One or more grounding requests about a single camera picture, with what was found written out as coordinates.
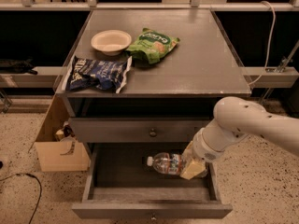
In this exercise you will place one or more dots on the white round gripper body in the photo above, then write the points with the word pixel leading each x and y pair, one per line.
pixel 205 151

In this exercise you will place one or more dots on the blue chip bag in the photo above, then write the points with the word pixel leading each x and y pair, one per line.
pixel 100 74

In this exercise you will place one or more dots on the open grey lower drawer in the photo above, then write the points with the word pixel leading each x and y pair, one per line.
pixel 120 184

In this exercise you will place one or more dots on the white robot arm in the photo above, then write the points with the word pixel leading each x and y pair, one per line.
pixel 234 119

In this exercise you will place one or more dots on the grey wooden drawer cabinet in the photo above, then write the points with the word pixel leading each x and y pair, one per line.
pixel 185 84

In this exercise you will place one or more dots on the green snack bag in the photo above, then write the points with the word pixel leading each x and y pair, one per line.
pixel 152 46

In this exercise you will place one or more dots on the clear plastic water bottle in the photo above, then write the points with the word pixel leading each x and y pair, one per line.
pixel 169 163

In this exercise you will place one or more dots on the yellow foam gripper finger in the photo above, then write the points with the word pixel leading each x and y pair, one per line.
pixel 192 169
pixel 187 153

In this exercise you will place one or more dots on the cardboard box with items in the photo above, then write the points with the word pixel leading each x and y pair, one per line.
pixel 56 151

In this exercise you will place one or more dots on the closed grey upper drawer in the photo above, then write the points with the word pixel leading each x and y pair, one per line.
pixel 135 130

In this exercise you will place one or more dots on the white paper bowl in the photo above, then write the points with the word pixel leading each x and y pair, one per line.
pixel 111 42

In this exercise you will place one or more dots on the black object on ledge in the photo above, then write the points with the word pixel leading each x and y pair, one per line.
pixel 8 66

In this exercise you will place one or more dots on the metal railing frame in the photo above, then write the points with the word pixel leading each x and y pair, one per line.
pixel 216 5

